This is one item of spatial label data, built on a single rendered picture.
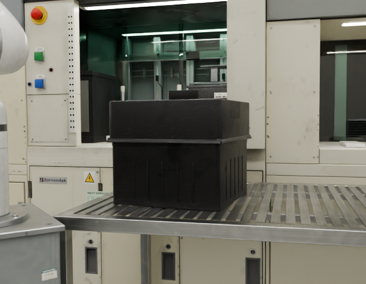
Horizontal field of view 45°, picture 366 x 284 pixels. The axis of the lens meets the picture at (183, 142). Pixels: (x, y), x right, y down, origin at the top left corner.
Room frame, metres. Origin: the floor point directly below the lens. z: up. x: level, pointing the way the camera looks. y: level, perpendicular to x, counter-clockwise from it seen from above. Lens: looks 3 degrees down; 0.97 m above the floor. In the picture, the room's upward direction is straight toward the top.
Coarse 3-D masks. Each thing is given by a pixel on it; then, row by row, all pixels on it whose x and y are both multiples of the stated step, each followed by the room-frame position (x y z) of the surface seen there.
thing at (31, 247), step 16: (32, 208) 1.03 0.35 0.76; (16, 224) 0.88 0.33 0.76; (32, 224) 0.88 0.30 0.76; (48, 224) 0.88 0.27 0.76; (0, 240) 0.81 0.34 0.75; (16, 240) 0.83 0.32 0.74; (32, 240) 0.84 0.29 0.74; (48, 240) 0.86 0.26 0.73; (0, 256) 0.81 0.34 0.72; (16, 256) 0.83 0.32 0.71; (32, 256) 0.84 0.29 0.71; (48, 256) 0.86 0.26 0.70; (0, 272) 0.81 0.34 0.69; (16, 272) 0.83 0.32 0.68; (32, 272) 0.84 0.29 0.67; (48, 272) 0.86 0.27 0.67
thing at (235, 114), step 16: (176, 96) 1.16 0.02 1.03; (192, 96) 1.15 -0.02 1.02; (112, 112) 1.07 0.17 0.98; (128, 112) 1.06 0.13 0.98; (144, 112) 1.04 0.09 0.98; (160, 112) 1.03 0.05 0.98; (176, 112) 1.01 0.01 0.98; (192, 112) 1.00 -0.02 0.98; (208, 112) 0.98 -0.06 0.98; (224, 112) 1.00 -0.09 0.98; (240, 112) 1.14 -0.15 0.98; (112, 128) 1.08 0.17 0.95; (128, 128) 1.06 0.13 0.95; (144, 128) 1.04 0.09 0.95; (160, 128) 1.03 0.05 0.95; (176, 128) 1.01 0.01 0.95; (192, 128) 1.00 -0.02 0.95; (208, 128) 0.98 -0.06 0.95; (224, 128) 1.00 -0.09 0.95; (240, 128) 1.14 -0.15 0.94
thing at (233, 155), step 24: (120, 144) 1.07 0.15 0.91; (144, 144) 1.05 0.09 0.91; (168, 144) 1.03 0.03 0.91; (192, 144) 1.00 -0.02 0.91; (216, 144) 0.99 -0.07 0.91; (240, 144) 1.17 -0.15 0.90; (120, 168) 1.07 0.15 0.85; (144, 168) 1.05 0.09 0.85; (168, 168) 1.03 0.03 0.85; (192, 168) 1.00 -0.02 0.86; (216, 168) 0.99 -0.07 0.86; (240, 168) 1.17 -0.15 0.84; (120, 192) 1.07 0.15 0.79; (144, 192) 1.05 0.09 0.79; (168, 192) 1.03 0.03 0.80; (192, 192) 1.00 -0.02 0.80; (216, 192) 0.99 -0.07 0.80; (240, 192) 1.17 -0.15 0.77
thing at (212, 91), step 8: (216, 72) 2.10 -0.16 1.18; (216, 80) 2.10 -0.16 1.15; (192, 88) 2.05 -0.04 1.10; (200, 88) 2.04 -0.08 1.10; (208, 88) 2.03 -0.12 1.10; (216, 88) 2.02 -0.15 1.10; (224, 88) 2.01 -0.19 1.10; (200, 96) 2.04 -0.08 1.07; (208, 96) 2.03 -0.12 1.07; (216, 96) 2.02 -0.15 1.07; (224, 96) 2.01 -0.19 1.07
